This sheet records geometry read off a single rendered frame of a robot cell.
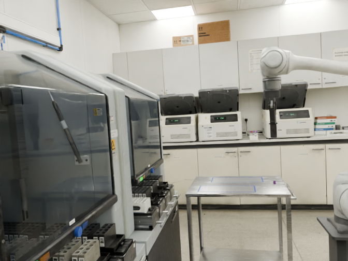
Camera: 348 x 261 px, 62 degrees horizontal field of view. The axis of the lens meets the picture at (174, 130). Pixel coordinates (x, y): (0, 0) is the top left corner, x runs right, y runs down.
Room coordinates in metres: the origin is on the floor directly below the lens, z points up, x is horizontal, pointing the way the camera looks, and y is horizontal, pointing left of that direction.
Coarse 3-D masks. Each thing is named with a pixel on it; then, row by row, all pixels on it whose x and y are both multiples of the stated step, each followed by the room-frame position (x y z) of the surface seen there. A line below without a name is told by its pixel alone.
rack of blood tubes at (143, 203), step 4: (136, 200) 1.50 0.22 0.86; (140, 200) 1.51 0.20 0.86; (144, 200) 1.50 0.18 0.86; (148, 200) 1.50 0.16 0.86; (136, 204) 1.45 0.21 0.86; (140, 204) 1.45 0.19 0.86; (144, 204) 1.45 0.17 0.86; (148, 204) 1.49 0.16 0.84; (136, 208) 1.54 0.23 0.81; (140, 208) 1.45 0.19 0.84; (144, 208) 1.45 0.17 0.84; (148, 208) 1.49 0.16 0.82; (144, 212) 1.45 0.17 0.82
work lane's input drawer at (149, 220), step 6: (150, 210) 1.47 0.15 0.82; (156, 210) 1.51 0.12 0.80; (138, 216) 1.43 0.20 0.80; (144, 216) 1.43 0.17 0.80; (150, 216) 1.42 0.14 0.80; (156, 216) 1.50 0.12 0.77; (138, 222) 1.43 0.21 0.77; (144, 222) 1.43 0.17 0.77; (150, 222) 1.42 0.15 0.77; (156, 222) 1.48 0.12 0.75; (162, 222) 1.46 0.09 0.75
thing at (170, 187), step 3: (168, 186) 1.93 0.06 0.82; (171, 186) 1.95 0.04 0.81; (165, 189) 1.88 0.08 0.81; (168, 189) 1.88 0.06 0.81; (171, 189) 1.91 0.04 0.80; (174, 189) 2.00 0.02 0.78; (171, 192) 1.91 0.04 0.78; (174, 192) 1.99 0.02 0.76; (171, 195) 1.90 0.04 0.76; (174, 195) 1.93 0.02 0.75; (177, 195) 1.93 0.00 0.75; (171, 198) 1.90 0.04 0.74; (177, 198) 1.88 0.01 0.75
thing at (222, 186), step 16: (224, 176) 2.11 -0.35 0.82; (240, 176) 2.08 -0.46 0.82; (256, 176) 2.05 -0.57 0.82; (272, 176) 2.02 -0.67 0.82; (192, 192) 1.75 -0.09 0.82; (208, 192) 1.72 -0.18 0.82; (224, 192) 1.70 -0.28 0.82; (240, 192) 1.68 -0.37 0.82; (256, 192) 1.66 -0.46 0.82; (272, 192) 1.65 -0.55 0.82; (288, 192) 1.63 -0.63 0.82; (288, 208) 1.60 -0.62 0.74; (288, 224) 1.60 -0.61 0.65; (192, 240) 1.72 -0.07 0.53; (288, 240) 1.60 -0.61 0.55; (192, 256) 1.72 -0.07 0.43; (208, 256) 2.00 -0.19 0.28; (224, 256) 1.98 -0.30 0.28; (240, 256) 1.97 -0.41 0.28; (256, 256) 1.95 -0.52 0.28; (272, 256) 1.94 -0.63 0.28; (288, 256) 1.60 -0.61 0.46
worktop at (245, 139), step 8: (248, 136) 4.09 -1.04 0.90; (264, 136) 3.96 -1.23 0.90; (312, 136) 3.61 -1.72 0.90; (320, 136) 3.56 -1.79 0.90; (328, 136) 3.51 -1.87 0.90; (336, 136) 3.46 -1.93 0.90; (344, 136) 3.41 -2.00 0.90; (168, 144) 3.79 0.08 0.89; (176, 144) 3.77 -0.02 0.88; (184, 144) 3.75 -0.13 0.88; (192, 144) 3.73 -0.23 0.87
